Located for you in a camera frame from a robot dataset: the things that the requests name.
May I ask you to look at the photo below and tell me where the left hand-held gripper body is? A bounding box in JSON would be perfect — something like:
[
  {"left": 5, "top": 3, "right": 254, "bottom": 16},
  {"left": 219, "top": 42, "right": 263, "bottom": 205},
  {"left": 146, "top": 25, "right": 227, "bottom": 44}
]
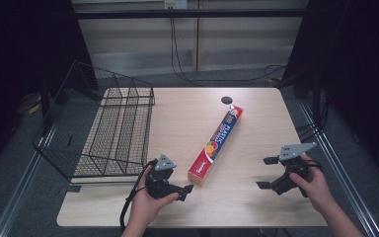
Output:
[{"left": 144, "top": 153, "right": 186, "bottom": 200}]

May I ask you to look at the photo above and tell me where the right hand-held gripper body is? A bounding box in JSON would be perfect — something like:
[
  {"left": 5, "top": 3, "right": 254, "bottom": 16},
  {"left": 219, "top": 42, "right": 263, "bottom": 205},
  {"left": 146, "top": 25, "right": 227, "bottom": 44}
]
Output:
[{"left": 270, "top": 141, "right": 318, "bottom": 198}]

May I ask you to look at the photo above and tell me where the long red plastic wrap box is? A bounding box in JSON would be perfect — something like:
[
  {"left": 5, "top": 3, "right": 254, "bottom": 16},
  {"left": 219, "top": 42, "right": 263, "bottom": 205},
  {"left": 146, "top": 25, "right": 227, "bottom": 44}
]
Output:
[{"left": 187, "top": 104, "right": 245, "bottom": 188}]

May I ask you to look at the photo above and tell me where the person's left hand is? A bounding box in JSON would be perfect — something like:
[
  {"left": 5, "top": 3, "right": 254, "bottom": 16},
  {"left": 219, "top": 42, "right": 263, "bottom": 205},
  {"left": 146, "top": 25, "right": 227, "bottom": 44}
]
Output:
[{"left": 128, "top": 164, "right": 181, "bottom": 229}]

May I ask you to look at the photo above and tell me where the person's right hand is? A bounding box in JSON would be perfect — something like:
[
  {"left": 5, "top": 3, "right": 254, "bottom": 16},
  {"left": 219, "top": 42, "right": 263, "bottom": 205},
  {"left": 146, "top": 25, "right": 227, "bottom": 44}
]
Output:
[{"left": 288, "top": 153, "right": 336, "bottom": 215}]

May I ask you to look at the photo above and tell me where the black curtain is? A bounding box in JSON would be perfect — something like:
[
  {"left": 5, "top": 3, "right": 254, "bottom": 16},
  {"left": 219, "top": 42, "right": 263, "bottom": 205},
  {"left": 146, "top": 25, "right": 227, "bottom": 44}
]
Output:
[
  {"left": 0, "top": 0, "right": 100, "bottom": 176},
  {"left": 275, "top": 0, "right": 379, "bottom": 186}
]

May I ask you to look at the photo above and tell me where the yellow and dark object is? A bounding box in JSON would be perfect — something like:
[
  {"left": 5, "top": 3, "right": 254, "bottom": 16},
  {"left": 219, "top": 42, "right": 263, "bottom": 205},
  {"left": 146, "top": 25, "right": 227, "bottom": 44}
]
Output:
[{"left": 18, "top": 92, "right": 43, "bottom": 116}]

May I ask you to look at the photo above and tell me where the black horizontal bar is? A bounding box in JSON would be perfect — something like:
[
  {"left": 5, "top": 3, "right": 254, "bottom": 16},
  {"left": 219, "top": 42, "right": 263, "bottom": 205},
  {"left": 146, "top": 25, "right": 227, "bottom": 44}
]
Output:
[{"left": 74, "top": 8, "right": 308, "bottom": 20}]

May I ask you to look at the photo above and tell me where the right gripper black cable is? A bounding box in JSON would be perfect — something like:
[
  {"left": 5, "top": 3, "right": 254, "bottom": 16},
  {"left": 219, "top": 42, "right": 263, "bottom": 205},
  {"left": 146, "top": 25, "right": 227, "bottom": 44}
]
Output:
[{"left": 305, "top": 159, "right": 325, "bottom": 175}]

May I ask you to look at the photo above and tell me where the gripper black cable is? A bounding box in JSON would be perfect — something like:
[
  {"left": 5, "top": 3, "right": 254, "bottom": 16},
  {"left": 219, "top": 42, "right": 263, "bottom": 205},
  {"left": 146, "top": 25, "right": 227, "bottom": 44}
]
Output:
[
  {"left": 305, "top": 159, "right": 325, "bottom": 175},
  {"left": 119, "top": 159, "right": 159, "bottom": 233}
]

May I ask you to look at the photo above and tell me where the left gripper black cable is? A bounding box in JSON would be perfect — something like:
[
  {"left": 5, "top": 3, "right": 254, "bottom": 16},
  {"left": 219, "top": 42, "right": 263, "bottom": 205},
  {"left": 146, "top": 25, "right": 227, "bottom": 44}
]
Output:
[{"left": 119, "top": 159, "right": 159, "bottom": 233}]

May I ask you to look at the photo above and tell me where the bundle of black cables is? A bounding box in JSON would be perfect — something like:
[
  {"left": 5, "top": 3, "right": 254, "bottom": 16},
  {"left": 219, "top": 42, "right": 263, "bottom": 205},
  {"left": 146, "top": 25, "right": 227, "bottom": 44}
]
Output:
[{"left": 295, "top": 95, "right": 332, "bottom": 143}]

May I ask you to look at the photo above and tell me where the metal floor rail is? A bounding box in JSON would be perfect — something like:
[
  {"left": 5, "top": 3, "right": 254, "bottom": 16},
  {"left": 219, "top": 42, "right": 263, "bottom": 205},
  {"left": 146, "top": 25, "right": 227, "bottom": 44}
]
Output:
[
  {"left": 298, "top": 102, "right": 379, "bottom": 237},
  {"left": 0, "top": 126, "right": 57, "bottom": 237}
]

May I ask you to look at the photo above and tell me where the black wire mesh basket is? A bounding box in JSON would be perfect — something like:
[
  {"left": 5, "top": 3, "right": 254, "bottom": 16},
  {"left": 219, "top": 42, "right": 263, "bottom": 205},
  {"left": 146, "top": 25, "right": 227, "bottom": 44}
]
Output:
[{"left": 32, "top": 59, "right": 156, "bottom": 186}]

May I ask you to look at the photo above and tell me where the long black floor cable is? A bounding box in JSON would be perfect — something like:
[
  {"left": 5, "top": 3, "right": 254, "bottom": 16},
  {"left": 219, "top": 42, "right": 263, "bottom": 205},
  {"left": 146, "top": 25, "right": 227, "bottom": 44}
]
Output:
[{"left": 169, "top": 17, "right": 288, "bottom": 84}]

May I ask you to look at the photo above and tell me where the white wall outlet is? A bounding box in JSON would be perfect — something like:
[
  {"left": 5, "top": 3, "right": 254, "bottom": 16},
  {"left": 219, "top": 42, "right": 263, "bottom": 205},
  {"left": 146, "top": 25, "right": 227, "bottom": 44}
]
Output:
[{"left": 164, "top": 0, "right": 189, "bottom": 10}]

